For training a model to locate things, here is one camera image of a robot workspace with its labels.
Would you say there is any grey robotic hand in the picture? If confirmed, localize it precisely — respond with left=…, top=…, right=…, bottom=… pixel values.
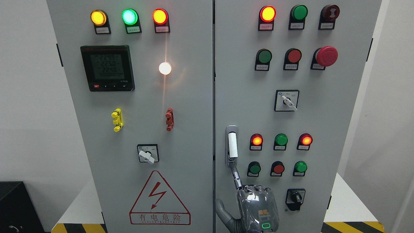
left=215, top=158, right=279, bottom=233

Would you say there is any silver door handle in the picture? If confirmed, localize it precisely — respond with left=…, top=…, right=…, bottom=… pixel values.
left=225, top=125, right=238, bottom=167

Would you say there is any right grey cabinet door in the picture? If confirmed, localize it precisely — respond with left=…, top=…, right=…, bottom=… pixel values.
left=215, top=0, right=381, bottom=233

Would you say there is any grey cabinet door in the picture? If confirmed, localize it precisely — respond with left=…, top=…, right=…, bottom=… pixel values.
left=215, top=0, right=381, bottom=233
left=47, top=0, right=215, bottom=233

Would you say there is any left grey cabinet door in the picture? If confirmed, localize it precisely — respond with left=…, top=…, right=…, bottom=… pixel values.
left=47, top=0, right=215, bottom=233

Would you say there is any red-orange indicator light left door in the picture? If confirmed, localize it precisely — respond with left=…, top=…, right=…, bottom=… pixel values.
left=152, top=8, right=170, bottom=33

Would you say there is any green push button lower left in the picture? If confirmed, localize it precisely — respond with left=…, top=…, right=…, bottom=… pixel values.
left=247, top=161, right=261, bottom=177

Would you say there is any green push button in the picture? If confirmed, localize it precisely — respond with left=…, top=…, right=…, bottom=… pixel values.
left=247, top=161, right=261, bottom=177
left=292, top=161, right=308, bottom=177
left=255, top=49, right=272, bottom=71

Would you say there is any red push button lower middle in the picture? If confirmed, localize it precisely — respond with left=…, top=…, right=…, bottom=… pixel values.
left=270, top=161, right=285, bottom=177

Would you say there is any red push button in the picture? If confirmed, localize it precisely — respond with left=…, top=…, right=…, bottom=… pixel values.
left=270, top=161, right=285, bottom=177
left=283, top=48, right=302, bottom=71

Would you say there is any green push button lower right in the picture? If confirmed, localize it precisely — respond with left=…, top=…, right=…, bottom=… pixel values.
left=292, top=161, right=308, bottom=177

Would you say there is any red lit indicator lower left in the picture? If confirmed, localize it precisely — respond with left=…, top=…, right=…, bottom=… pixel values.
left=249, top=134, right=263, bottom=151

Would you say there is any red lit indicator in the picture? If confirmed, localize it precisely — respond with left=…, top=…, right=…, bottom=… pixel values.
left=296, top=133, right=313, bottom=151
left=249, top=134, right=263, bottom=151

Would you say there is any green indicator lower middle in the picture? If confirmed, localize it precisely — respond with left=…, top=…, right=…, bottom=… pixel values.
left=273, top=134, right=288, bottom=151

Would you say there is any red lit indicator lower right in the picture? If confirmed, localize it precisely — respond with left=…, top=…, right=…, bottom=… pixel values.
left=296, top=133, right=313, bottom=151

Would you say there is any white platform with hazard stripes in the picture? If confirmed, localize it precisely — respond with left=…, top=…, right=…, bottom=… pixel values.
left=52, top=174, right=385, bottom=233

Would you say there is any red electric hazard warning sticker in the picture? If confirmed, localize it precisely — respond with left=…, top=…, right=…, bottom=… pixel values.
left=129, top=171, right=191, bottom=225

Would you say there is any red terminal clip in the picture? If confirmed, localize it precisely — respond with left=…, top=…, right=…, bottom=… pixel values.
left=165, top=108, right=174, bottom=131

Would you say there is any green push button upper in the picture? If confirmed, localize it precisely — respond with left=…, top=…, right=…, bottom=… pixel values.
left=255, top=49, right=272, bottom=71

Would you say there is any red push button upper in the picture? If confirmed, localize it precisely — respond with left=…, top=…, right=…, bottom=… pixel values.
left=283, top=48, right=302, bottom=71

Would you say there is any yellow terminal clip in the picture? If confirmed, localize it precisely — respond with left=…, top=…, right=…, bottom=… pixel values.
left=111, top=108, right=123, bottom=132

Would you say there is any red emergency stop mushroom button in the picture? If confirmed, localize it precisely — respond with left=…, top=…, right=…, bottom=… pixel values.
left=310, top=46, right=338, bottom=71

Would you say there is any white glowing indicator light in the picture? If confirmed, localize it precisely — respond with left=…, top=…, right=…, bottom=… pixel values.
left=158, top=62, right=172, bottom=75

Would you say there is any red indicator light top right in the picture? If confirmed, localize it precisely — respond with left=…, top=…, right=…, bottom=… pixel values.
left=258, top=6, right=277, bottom=31

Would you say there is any green indicator light top right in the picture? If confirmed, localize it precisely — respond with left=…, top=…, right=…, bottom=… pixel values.
left=289, top=5, right=309, bottom=30

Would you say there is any black digital power meter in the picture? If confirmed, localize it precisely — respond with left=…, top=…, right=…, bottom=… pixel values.
left=80, top=45, right=135, bottom=92

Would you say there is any dark red buzzer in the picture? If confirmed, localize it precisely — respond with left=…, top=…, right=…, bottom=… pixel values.
left=318, top=5, right=340, bottom=30

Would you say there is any green lit indicator light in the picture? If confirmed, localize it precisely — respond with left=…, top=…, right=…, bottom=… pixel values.
left=122, top=8, right=142, bottom=34

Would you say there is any black box bottom left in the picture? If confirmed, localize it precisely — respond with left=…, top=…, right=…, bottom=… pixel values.
left=0, top=181, right=44, bottom=233

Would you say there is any yellow indicator light top left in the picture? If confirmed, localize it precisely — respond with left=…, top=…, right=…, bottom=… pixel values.
left=90, top=9, right=111, bottom=34

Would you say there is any bottom black knob selector switch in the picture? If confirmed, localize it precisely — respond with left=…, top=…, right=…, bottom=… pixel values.
left=285, top=189, right=306, bottom=211

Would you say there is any upper right rotary selector switch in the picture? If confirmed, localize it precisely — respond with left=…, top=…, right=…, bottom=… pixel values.
left=274, top=90, right=299, bottom=112

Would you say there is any left door rotary selector switch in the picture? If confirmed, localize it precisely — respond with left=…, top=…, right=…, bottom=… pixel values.
left=136, top=144, right=159, bottom=165

